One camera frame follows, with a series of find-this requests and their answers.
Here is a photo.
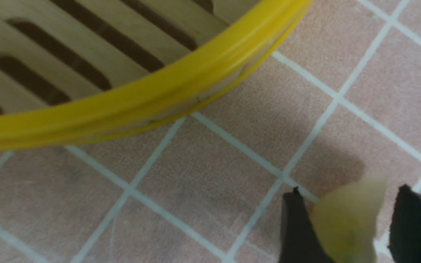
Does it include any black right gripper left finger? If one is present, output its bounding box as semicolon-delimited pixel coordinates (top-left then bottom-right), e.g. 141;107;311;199
278;187;333;263

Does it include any pink checkered tablecloth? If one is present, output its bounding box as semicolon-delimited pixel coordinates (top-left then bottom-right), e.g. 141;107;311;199
0;0;421;263

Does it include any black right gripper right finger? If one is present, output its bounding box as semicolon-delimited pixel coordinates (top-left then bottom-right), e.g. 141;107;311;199
389;184;421;263

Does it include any yellow-rimmed bamboo steamer tray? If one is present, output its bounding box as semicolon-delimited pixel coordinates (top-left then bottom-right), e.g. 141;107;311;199
0;0;312;151

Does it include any greenish dumpling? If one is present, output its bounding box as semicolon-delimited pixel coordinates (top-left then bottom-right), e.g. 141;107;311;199
310;175;387;263

